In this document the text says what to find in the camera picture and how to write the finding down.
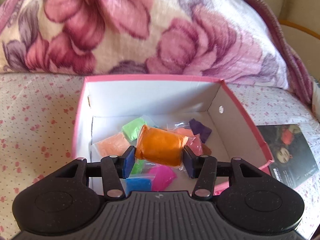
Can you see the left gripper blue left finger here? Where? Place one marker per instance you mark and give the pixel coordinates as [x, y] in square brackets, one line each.
[114, 168]

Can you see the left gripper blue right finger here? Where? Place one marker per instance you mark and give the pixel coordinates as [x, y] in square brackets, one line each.
[204, 169]

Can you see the orange clay pack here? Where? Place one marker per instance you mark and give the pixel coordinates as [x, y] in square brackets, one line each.
[160, 146]

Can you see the pink cardboard box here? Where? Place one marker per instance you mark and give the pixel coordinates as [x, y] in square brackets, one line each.
[109, 102]

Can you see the black box lid with portrait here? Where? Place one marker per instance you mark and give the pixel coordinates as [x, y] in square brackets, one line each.
[294, 162]

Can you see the brown clay pack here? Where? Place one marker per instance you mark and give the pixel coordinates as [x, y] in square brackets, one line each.
[206, 150]

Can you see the pink clay pack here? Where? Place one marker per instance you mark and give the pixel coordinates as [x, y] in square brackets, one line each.
[195, 144]

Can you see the peach clay pack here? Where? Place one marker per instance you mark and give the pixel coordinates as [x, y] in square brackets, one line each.
[114, 145]

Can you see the blue clay pack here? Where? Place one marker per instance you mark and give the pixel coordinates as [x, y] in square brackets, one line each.
[138, 184]

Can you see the purple clay pack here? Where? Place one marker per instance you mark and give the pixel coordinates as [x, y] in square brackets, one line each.
[200, 129]

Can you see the magenta clay pack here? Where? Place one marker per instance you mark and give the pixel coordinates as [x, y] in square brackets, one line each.
[163, 176]

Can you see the light green clay pack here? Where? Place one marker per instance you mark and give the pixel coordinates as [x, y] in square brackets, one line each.
[132, 129]

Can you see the cherry print bed sheet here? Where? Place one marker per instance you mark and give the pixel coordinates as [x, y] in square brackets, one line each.
[37, 123]

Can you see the pink floral fleece blanket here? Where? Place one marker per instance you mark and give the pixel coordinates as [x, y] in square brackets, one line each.
[239, 41]

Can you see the orange wooden bed frame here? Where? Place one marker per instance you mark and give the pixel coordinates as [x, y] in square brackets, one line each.
[299, 27]

